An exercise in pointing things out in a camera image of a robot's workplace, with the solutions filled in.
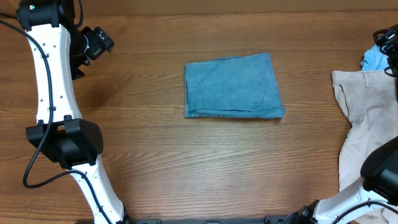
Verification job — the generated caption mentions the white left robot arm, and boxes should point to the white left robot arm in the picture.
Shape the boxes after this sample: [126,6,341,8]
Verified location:
[16,1,130,223]

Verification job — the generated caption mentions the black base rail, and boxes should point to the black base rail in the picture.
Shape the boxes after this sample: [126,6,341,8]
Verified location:
[127,212,298,224]

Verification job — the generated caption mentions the beige folded trousers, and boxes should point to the beige folded trousers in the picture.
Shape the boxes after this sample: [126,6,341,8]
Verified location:
[331,70,398,224]

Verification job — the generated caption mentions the light blue cloth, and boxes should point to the light blue cloth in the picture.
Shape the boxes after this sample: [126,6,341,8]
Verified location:
[360,45,389,71]

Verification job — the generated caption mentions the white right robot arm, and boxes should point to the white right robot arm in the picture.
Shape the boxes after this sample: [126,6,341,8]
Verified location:
[276,26,397,223]

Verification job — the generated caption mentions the light blue denim jeans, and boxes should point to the light blue denim jeans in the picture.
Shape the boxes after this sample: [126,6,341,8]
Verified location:
[184,53,285,119]

